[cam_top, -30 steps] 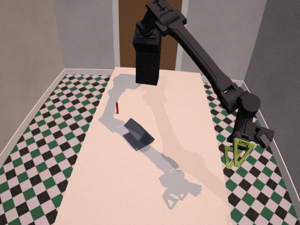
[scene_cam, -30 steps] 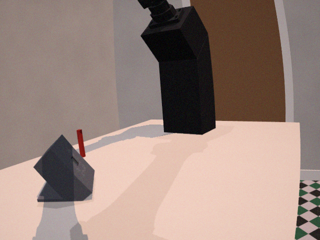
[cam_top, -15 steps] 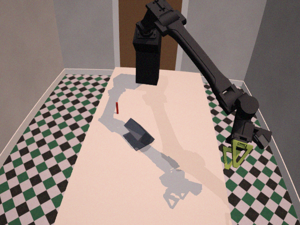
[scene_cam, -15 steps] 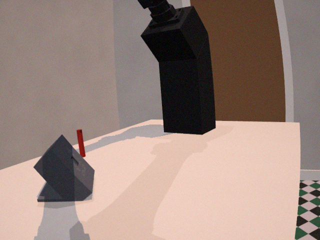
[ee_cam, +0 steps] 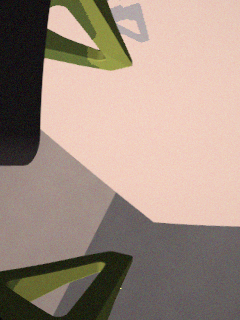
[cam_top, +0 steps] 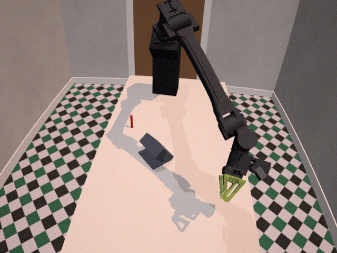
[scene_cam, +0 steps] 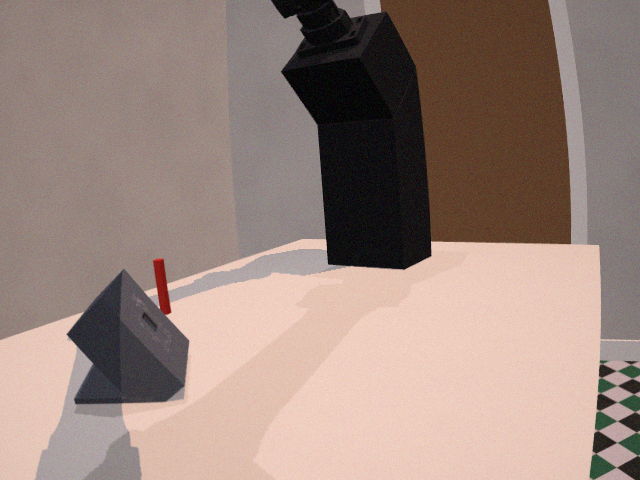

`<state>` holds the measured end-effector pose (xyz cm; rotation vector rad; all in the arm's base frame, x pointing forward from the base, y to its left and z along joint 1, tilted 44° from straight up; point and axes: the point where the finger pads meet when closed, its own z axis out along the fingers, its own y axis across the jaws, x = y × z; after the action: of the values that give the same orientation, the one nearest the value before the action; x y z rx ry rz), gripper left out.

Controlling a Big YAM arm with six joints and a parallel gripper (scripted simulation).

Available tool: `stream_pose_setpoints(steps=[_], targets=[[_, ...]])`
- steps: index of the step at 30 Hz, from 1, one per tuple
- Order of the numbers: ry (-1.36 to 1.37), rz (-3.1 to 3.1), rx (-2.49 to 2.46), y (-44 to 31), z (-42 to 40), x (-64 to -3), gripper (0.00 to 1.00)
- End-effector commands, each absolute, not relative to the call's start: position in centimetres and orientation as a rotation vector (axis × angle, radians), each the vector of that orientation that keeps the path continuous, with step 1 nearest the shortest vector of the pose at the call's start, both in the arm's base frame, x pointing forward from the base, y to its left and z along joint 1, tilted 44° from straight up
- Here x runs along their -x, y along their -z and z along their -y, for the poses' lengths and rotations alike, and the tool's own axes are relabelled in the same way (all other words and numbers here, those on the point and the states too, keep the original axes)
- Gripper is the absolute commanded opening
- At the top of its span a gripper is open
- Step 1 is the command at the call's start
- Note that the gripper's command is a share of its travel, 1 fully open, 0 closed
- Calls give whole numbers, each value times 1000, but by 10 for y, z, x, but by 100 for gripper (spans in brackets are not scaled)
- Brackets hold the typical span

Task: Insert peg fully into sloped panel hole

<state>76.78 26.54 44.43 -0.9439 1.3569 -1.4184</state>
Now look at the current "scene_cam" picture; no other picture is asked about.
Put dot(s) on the red rectangular peg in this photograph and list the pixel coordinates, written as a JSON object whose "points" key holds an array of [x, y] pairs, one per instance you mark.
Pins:
{"points": [[161, 283]]}

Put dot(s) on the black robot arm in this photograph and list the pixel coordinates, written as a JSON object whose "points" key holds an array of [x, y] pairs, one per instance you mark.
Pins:
{"points": [[325, 29]]}

